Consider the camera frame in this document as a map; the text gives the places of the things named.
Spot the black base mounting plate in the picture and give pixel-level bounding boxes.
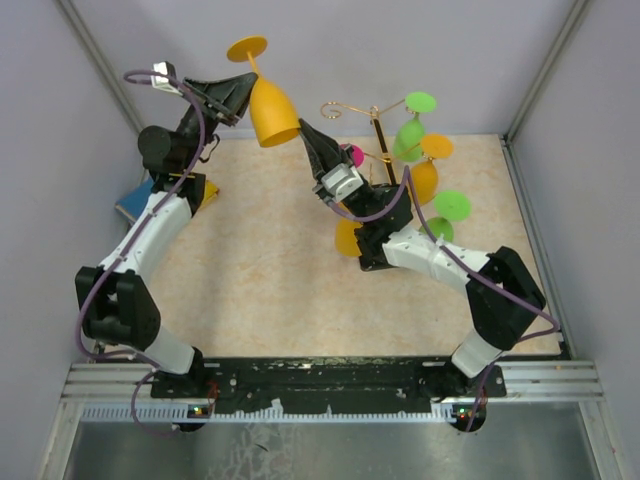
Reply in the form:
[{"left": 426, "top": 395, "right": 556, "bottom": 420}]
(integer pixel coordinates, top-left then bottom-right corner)
[{"left": 151, "top": 356, "right": 506, "bottom": 414}]

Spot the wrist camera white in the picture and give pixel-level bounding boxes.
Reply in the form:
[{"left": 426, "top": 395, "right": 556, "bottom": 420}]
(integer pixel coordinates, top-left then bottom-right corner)
[
  {"left": 320, "top": 164, "right": 364, "bottom": 203},
  {"left": 150, "top": 61, "right": 182, "bottom": 97}
]

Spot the green wine glass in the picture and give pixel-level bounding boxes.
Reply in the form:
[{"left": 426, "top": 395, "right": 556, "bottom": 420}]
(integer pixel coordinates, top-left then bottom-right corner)
[
  {"left": 426, "top": 190, "right": 472, "bottom": 242},
  {"left": 392, "top": 91, "right": 437, "bottom": 163}
]

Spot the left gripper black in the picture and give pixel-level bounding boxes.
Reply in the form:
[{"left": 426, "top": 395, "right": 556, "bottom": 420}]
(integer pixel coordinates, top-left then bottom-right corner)
[{"left": 179, "top": 73, "right": 264, "bottom": 171}]

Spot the orange wine glass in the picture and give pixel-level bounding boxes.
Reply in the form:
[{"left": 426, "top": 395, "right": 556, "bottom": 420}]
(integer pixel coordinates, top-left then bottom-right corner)
[
  {"left": 227, "top": 35, "right": 300, "bottom": 148},
  {"left": 334, "top": 218, "right": 362, "bottom": 258},
  {"left": 411, "top": 133, "right": 454, "bottom": 206}
]

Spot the pink wine glass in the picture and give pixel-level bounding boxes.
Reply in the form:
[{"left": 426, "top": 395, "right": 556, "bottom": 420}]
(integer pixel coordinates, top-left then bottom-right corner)
[{"left": 340, "top": 143, "right": 364, "bottom": 168}]

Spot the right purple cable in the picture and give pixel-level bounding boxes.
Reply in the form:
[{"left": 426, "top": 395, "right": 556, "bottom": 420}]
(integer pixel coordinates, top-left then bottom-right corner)
[{"left": 319, "top": 167, "right": 561, "bottom": 434}]

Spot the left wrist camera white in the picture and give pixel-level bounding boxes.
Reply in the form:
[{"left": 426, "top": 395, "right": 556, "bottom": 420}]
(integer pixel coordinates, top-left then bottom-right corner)
[{"left": 150, "top": 61, "right": 182, "bottom": 97}]

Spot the gold wine glass rack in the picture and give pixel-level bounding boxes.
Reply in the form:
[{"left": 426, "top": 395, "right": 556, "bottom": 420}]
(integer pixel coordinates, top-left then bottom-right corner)
[{"left": 320, "top": 101, "right": 416, "bottom": 274}]

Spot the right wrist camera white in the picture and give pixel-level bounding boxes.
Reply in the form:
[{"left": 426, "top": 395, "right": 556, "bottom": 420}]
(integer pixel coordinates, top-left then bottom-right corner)
[{"left": 320, "top": 164, "right": 364, "bottom": 203}]

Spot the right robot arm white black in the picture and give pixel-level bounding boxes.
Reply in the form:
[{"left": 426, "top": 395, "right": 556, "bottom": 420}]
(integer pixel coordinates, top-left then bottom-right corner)
[{"left": 299, "top": 121, "right": 546, "bottom": 396}]

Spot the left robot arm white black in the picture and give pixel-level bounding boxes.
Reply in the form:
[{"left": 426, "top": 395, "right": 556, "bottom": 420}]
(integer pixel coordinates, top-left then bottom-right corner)
[{"left": 74, "top": 63, "right": 258, "bottom": 397}]

